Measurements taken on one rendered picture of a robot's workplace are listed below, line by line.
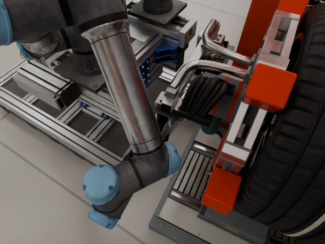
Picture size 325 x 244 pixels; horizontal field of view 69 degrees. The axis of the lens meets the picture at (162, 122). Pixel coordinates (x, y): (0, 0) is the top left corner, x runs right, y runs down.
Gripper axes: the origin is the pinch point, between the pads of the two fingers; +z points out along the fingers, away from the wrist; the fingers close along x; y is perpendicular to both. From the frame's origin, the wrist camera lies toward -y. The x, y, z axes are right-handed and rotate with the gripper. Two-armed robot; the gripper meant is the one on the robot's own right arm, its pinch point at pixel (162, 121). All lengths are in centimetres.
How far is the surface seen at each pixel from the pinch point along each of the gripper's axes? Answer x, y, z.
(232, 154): -23.1, 13.5, -9.6
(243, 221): -44, -61, 1
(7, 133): 123, -83, -6
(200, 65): -6.6, 17.6, 11.5
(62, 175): 66, -83, -14
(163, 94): 0.4, 12.0, 1.4
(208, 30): -3.3, 18.2, 27.2
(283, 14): -22.4, 29.0, 26.7
